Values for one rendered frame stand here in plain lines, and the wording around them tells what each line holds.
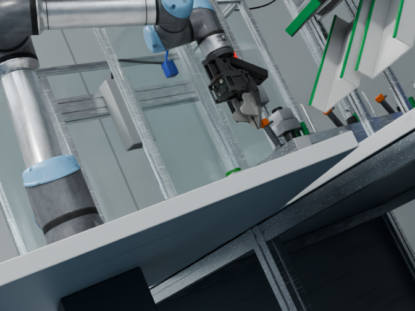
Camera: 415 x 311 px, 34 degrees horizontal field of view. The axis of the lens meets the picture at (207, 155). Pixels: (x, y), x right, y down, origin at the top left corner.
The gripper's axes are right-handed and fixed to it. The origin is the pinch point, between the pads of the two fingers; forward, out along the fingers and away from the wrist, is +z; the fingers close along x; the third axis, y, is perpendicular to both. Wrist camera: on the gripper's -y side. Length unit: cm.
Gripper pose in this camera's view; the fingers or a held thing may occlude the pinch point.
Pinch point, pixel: (259, 123)
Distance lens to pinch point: 168.6
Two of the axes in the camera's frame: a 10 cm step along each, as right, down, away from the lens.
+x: 5.2, -4.2, -7.4
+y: -7.5, 1.9, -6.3
